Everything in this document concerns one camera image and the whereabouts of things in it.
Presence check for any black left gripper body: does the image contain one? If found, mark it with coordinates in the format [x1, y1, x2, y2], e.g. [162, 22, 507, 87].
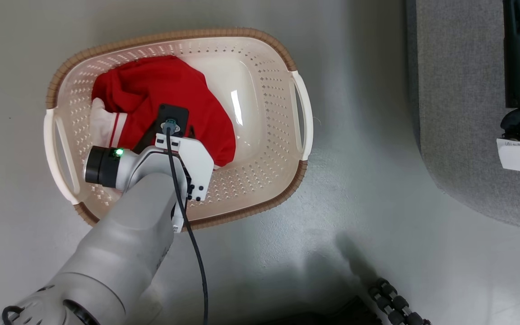
[132, 118, 159, 154]

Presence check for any red and white garment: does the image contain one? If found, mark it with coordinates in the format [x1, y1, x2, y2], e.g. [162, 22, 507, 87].
[89, 55, 237, 169]

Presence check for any grey fabric sofa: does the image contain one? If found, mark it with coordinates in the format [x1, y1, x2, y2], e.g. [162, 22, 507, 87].
[406, 0, 520, 231]

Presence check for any beige perforated laundry basket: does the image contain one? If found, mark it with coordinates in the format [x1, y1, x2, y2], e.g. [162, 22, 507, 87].
[43, 28, 314, 231]

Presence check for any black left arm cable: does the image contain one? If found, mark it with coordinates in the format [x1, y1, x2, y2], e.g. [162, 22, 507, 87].
[162, 125, 209, 325]

